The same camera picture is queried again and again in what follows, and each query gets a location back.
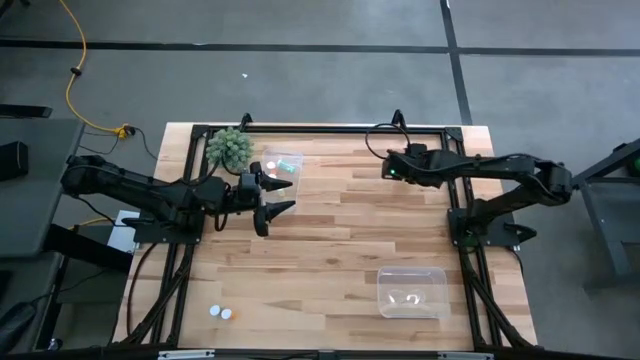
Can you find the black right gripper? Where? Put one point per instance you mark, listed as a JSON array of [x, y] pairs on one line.
[[405, 170]]

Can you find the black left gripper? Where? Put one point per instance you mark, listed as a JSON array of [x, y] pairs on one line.
[[261, 220]]

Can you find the red pill bottle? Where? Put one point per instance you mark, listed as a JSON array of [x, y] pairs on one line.
[[271, 165]]

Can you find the green pill bottle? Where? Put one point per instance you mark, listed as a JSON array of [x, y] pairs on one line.
[[286, 166]]

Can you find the small orange pill bottle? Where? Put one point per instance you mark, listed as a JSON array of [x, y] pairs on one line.
[[226, 314]]

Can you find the dark blue pill bottle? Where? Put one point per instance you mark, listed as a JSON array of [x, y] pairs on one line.
[[215, 310]]

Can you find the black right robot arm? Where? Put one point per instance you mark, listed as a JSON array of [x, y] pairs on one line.
[[500, 167]]

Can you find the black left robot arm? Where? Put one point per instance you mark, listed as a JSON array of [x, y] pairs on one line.
[[150, 192]]

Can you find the clear plastic bin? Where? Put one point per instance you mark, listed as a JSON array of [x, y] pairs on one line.
[[265, 155], [390, 280]]

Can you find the green artificial potted plant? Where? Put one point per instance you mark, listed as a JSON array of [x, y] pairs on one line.
[[227, 147]]

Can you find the white box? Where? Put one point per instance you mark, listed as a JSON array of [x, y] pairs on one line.
[[120, 235]]

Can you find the gray metal stand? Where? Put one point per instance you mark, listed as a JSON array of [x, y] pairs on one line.
[[600, 220]]

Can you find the green round object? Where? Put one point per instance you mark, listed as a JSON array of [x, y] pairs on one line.
[[636, 166]]

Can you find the gray side table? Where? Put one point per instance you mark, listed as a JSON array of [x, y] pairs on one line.
[[40, 200]]

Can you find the black flat bar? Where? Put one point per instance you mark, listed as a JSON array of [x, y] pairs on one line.
[[25, 111]]

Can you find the black box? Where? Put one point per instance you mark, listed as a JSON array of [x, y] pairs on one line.
[[12, 160]]

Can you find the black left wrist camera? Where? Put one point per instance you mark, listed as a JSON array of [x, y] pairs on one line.
[[247, 185]]

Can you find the silver metal bracket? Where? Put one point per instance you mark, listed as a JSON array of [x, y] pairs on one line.
[[185, 355], [465, 356]]

